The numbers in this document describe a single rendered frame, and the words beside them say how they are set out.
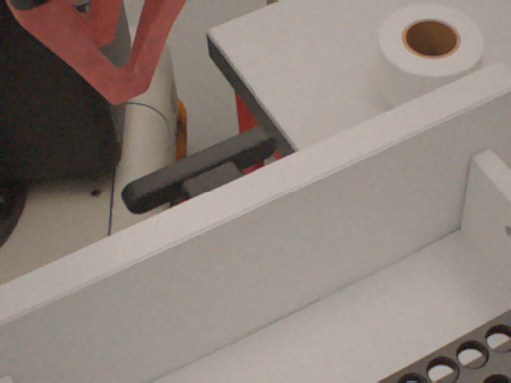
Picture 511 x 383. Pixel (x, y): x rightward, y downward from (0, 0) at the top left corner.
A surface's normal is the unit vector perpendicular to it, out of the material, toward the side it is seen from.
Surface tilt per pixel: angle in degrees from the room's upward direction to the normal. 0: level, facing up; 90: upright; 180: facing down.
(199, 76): 0
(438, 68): 0
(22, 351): 90
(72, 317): 90
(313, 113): 0
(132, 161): 17
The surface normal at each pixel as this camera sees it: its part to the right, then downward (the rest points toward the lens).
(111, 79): 0.48, 0.76
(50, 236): -0.07, -0.62
